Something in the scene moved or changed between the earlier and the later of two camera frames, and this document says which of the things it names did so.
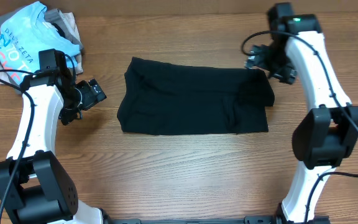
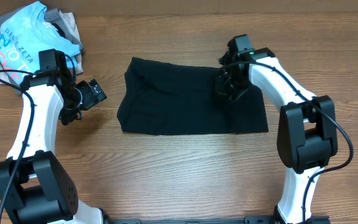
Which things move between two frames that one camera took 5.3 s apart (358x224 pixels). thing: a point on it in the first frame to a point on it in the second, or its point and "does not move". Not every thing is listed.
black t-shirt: (159, 98) does not move
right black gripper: (257, 58) to (229, 86)
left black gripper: (91, 98) does not move
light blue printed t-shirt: (18, 45) does not move
